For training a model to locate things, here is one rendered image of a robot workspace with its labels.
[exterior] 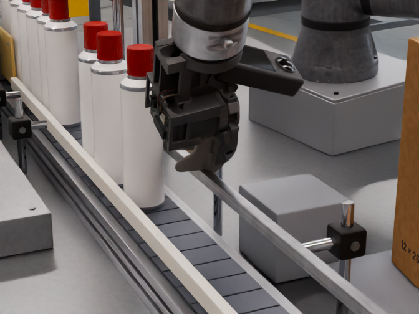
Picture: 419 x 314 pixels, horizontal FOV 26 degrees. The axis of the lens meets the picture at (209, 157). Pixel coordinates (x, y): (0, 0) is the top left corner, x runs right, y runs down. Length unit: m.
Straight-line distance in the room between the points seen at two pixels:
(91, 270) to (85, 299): 0.07
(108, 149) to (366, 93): 0.49
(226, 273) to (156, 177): 0.20
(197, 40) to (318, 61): 0.67
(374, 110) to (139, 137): 0.53
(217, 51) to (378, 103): 0.67
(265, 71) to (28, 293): 0.37
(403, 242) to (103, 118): 0.41
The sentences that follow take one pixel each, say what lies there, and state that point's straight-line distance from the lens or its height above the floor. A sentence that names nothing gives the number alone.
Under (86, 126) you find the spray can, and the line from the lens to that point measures 1.25.
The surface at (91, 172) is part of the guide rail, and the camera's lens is 1.19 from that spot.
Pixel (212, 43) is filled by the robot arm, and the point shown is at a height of 1.14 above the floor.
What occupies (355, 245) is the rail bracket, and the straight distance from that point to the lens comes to 0.88.
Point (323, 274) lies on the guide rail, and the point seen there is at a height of 0.96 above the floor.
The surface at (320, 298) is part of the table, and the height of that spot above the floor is 0.83.
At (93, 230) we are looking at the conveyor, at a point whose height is 0.84.
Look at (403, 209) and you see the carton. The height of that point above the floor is 0.93.
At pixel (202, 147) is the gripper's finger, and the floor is 1.00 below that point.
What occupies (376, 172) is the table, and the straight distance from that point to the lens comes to 1.42.
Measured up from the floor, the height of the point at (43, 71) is 0.96.
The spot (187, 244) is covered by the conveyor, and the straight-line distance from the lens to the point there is 1.05.
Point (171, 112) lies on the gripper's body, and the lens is 0.93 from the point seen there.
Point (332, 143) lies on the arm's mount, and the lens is 1.47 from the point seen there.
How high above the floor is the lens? 1.34
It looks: 20 degrees down
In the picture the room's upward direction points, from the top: straight up
